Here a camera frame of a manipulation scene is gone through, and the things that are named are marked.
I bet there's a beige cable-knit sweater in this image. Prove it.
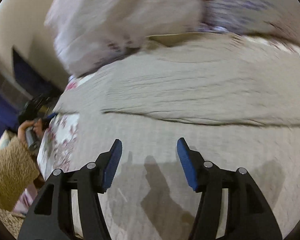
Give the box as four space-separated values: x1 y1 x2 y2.
55 34 300 239

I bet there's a fuzzy tan sleeve forearm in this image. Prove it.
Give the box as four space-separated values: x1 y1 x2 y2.
0 137 40 211

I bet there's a person's left hand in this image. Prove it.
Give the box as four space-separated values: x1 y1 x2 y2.
17 119 44 146

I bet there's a dark blue furniture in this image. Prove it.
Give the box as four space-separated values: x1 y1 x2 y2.
0 48 61 137

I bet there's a floral bed quilt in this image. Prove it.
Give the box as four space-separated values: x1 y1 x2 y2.
37 34 300 178

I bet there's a purple floral right pillow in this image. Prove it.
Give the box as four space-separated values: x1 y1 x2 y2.
198 0 300 45

